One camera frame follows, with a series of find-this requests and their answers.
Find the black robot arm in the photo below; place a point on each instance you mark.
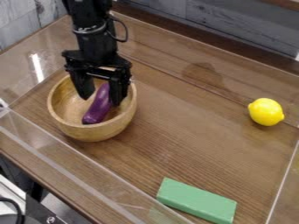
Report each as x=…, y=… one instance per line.
x=92, y=12

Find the green rectangular block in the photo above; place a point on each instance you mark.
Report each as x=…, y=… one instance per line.
x=196, y=202

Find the clear acrylic tray wall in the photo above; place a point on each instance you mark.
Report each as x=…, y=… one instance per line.
x=85, y=185

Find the yellow toy lemon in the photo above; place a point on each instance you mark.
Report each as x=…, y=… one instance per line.
x=265, y=112

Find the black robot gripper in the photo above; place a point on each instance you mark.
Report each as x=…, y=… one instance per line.
x=97, y=58

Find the purple toy eggplant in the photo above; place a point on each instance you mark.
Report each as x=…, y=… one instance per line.
x=98, y=107

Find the brown wooden bowl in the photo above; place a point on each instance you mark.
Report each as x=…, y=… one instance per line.
x=66, y=108

